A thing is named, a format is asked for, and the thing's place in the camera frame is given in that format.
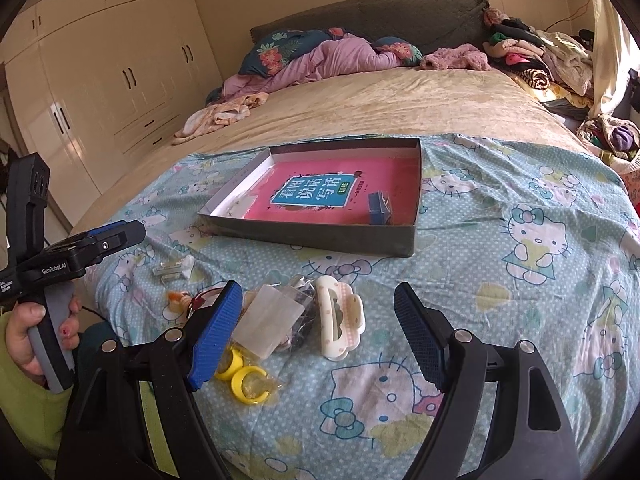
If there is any yellow ring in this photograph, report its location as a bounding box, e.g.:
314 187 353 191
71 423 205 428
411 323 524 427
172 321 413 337
229 365 271 406
214 343 246 382

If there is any small blue jewelry box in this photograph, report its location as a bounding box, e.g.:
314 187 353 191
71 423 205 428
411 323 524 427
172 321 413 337
368 191 393 226

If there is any dark floral pillow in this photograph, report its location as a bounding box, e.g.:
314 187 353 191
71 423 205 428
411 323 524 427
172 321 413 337
238 27 346 78

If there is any dark red strap watch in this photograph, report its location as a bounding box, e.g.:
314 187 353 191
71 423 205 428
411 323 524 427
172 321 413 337
186 286 224 318

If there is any peach garment on bed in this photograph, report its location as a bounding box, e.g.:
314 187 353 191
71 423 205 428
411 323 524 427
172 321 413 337
171 92 269 145

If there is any dark shallow cardboard box tray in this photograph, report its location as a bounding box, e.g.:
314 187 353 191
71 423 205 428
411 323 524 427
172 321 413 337
200 136 422 257

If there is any pink fuzzy garment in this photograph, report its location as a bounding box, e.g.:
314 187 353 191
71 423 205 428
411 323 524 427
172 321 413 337
420 44 491 72

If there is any Hello Kitty blue bedsheet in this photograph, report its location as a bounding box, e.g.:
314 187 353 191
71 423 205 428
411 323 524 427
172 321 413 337
81 133 640 480

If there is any frosted plastic zip bag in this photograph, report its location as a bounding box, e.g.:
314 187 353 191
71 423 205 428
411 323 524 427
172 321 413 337
231 284 305 360

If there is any orange coil hair tie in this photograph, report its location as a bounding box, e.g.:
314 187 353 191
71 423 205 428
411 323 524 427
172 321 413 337
166 289 194 317

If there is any pink quilt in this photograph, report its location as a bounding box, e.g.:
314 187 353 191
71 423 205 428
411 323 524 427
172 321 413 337
219 35 401 101

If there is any green sleeve forearm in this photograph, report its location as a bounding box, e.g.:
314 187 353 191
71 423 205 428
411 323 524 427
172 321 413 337
1 312 72 479

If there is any basket of clothes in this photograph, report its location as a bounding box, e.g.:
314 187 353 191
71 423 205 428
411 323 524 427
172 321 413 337
576 114 639 176

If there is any person's left hand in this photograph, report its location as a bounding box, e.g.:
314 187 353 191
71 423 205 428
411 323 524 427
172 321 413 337
4 294 84 386

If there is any cream wardrobe with black handles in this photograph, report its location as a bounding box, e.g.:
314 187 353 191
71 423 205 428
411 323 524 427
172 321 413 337
1 0 221 223

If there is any cream hair claw clip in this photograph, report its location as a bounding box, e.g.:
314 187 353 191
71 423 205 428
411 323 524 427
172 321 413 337
314 275 366 362

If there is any clear packet with hair clips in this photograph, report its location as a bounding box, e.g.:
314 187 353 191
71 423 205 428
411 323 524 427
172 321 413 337
152 255 195 284

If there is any cream curtain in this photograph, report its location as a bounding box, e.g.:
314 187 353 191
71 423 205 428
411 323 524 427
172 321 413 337
589 0 639 118

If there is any dark green headboard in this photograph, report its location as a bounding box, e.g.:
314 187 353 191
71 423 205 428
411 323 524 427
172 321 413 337
250 0 489 54

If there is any pile of clothes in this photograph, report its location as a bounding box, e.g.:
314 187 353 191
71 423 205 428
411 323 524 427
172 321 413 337
483 6 593 110

